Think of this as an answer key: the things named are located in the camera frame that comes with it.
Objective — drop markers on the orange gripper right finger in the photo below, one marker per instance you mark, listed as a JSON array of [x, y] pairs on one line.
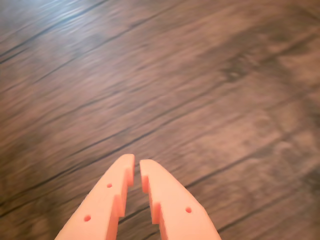
[[175, 207]]

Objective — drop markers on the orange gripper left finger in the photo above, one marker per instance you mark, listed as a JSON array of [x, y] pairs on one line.
[[100, 210]]

